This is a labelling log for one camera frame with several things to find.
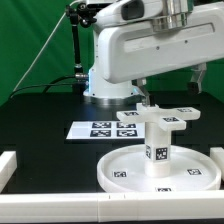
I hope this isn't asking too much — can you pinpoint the white round table top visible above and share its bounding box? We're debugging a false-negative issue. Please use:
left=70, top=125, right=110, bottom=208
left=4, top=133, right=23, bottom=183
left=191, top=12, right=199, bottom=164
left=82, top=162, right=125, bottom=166
left=97, top=144, right=221, bottom=192

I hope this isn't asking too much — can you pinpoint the white front fence bar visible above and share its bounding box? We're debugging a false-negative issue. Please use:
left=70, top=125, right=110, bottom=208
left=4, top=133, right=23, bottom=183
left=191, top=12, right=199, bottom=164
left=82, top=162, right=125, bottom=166
left=0, top=190, right=224, bottom=223

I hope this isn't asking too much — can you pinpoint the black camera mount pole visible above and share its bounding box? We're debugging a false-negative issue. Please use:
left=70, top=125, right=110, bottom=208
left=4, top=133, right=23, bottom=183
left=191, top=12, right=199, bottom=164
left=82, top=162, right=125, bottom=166
left=65, top=2, right=96, bottom=90

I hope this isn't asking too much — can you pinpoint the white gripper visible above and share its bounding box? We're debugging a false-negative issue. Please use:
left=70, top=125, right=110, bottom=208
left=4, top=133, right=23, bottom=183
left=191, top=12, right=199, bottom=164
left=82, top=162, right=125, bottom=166
left=98, top=3, right=224, bottom=106

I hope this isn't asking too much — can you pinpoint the white fence block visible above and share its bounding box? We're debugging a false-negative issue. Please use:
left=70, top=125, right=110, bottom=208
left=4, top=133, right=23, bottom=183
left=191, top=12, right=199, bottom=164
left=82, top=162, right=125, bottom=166
left=0, top=151, right=17, bottom=193
left=210, top=147, right=224, bottom=181

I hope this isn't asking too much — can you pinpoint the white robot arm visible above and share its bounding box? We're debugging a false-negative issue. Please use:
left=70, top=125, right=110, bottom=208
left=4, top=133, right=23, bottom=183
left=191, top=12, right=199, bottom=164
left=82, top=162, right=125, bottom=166
left=84, top=0, right=224, bottom=105

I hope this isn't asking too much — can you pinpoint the white cable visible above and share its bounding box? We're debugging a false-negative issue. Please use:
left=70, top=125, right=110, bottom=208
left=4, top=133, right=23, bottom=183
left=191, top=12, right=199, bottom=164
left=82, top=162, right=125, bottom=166
left=12, top=0, right=88, bottom=92

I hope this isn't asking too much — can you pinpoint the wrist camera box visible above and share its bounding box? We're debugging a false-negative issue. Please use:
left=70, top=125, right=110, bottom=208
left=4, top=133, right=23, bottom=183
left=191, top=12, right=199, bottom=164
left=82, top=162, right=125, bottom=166
left=96, top=0, right=163, bottom=26

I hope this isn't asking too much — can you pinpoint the white right fence block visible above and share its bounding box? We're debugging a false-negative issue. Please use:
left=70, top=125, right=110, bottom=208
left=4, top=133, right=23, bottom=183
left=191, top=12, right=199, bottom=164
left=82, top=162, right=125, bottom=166
left=210, top=147, right=224, bottom=181

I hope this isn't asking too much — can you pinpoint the white left fence block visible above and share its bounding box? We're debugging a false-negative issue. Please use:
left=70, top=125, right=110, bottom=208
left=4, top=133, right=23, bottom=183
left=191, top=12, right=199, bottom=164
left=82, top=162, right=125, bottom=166
left=0, top=151, right=17, bottom=193

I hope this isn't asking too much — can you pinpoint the white cross-shaped table base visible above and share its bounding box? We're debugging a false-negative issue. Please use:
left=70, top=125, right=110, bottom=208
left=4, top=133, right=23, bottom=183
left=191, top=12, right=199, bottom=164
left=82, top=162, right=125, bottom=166
left=116, top=103, right=201, bottom=131

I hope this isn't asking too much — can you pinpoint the black cable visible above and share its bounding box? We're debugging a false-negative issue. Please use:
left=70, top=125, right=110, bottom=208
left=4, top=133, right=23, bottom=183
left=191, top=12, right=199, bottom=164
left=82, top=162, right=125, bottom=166
left=9, top=75, right=89, bottom=100

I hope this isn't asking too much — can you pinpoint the white marker sheet with tags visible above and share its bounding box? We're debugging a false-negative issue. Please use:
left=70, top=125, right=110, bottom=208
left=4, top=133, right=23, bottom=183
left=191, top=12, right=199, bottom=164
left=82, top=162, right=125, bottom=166
left=66, top=121, right=145, bottom=140

